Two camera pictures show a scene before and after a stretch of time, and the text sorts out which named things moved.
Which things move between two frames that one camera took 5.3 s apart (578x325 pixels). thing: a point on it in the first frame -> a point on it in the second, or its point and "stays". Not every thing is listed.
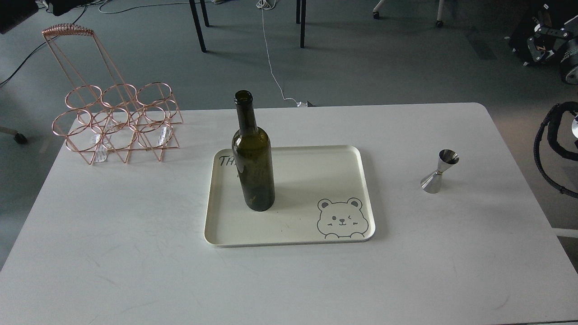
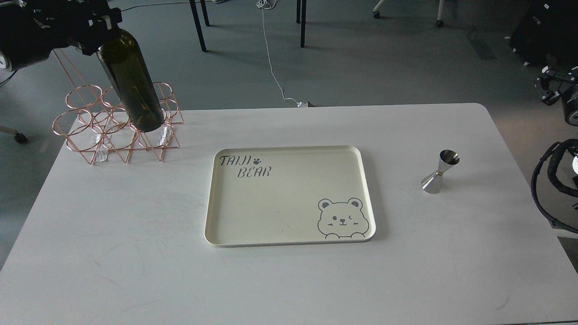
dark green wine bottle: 252,151 -> 124,62
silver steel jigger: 431,183 stays
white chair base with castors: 439,22 stays
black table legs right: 303,19 stays
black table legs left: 193,6 stays
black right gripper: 569,58 -> 551,89
